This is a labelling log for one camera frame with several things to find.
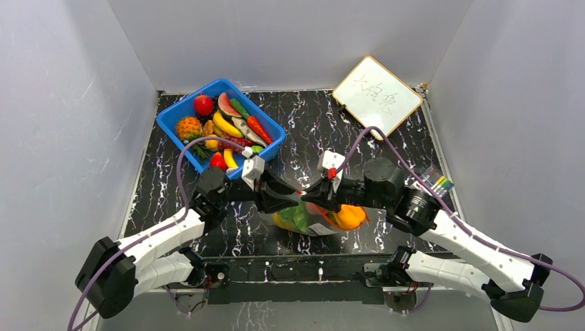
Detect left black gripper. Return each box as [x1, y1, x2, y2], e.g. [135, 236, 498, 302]
[216, 165, 299, 214]

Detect yellow toy mango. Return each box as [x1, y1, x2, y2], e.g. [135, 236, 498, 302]
[272, 213, 298, 232]

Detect clear zip top bag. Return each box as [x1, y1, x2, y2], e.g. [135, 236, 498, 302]
[261, 191, 370, 237]

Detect green toy lettuce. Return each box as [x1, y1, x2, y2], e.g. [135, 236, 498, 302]
[277, 201, 310, 235]

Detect yellow toy bell pepper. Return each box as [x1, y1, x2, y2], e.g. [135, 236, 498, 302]
[332, 204, 368, 230]

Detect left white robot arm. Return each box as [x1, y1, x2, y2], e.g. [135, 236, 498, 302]
[75, 167, 298, 319]

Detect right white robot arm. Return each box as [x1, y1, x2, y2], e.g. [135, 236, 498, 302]
[301, 158, 549, 323]

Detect toy purple grapes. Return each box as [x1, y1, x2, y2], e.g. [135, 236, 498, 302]
[218, 136, 255, 150]

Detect small yellow toy banana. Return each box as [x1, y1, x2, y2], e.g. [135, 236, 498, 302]
[223, 148, 239, 171]

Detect toy mushroom slice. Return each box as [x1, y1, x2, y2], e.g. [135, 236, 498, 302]
[231, 117, 268, 148]

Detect toy carrot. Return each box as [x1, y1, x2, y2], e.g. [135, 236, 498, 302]
[246, 115, 272, 145]

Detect blue plastic bin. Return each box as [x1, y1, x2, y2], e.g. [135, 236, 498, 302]
[157, 79, 286, 178]

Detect green toy cucumber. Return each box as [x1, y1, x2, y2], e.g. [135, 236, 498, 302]
[230, 98, 250, 121]

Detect toy watermelon slice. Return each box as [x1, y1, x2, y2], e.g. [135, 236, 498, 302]
[217, 92, 241, 119]

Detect orange toy pineapple fruit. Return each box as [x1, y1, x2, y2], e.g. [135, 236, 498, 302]
[175, 116, 210, 161]

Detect white dry-erase board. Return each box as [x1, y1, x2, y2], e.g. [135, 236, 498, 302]
[332, 56, 423, 141]

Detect red toy pomegranate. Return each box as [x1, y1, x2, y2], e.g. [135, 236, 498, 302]
[193, 93, 215, 117]

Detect pack of coloured markers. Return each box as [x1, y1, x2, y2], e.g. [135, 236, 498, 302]
[420, 165, 455, 197]

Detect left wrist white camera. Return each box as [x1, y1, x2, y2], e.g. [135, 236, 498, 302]
[241, 147, 265, 191]

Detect wrist white camera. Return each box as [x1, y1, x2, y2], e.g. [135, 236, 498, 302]
[241, 147, 265, 191]
[317, 150, 345, 192]

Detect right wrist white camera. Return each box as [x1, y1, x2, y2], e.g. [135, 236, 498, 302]
[317, 150, 345, 192]

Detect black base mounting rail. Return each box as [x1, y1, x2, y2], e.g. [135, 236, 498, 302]
[91, 251, 462, 306]

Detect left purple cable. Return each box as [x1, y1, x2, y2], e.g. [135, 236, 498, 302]
[67, 136, 250, 331]

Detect purple cable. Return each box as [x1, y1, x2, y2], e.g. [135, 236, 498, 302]
[67, 136, 250, 331]
[335, 126, 585, 313]

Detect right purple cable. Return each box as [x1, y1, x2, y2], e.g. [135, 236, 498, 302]
[335, 126, 585, 313]

